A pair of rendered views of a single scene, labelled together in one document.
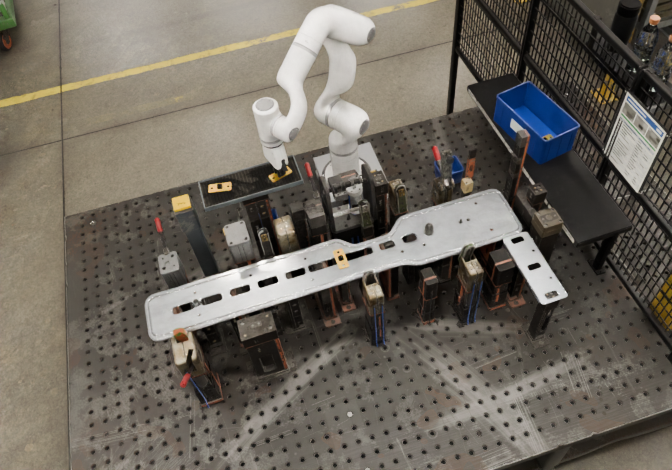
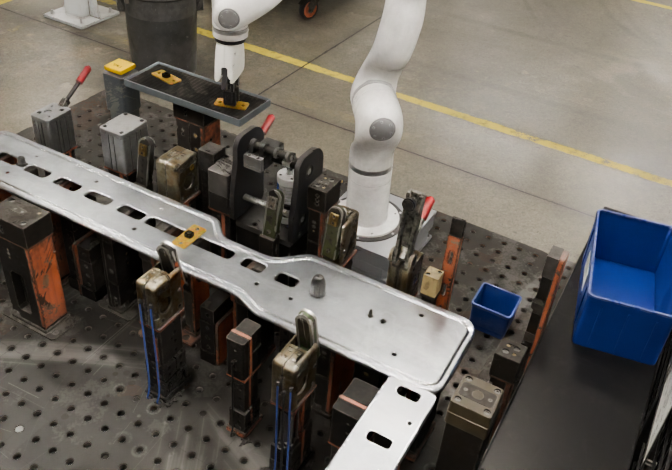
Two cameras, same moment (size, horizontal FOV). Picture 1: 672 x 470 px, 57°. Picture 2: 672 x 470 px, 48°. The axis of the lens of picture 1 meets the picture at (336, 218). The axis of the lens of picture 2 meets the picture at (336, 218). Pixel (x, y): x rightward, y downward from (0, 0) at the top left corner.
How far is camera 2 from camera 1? 139 cm
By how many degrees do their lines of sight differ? 31
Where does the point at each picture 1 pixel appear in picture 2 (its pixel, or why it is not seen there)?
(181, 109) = not seen: hidden behind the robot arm
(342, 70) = (387, 23)
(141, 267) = (94, 157)
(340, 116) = (363, 97)
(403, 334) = (192, 416)
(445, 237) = (325, 313)
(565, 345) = not seen: outside the picture
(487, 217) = (410, 339)
